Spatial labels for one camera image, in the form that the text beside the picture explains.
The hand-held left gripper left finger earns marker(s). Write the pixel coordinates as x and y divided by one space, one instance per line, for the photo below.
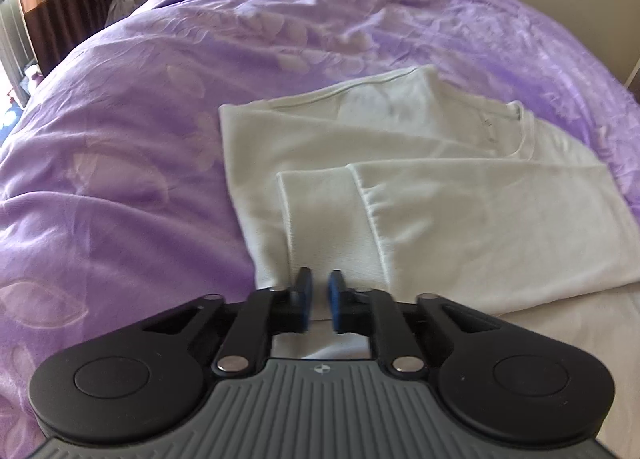
303 300

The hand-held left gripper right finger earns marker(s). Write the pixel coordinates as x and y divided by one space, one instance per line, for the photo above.
335 300

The white t-shirt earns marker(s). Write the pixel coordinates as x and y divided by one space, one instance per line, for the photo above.
425 219

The purple floral bedspread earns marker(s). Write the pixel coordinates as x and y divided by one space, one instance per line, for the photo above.
125 139

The white bed sheet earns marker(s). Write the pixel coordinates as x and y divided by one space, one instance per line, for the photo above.
575 334

